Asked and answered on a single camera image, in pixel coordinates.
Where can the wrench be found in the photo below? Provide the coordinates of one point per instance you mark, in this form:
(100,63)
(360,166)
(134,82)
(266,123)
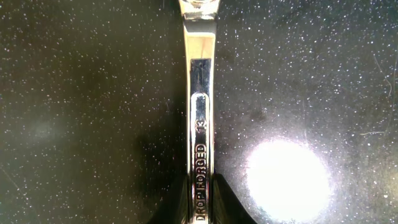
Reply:
(200,124)

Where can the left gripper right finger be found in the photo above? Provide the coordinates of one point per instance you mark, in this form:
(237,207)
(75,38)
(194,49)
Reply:
(227,205)

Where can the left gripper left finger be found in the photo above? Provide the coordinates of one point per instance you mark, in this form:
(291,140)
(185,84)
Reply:
(177,205)

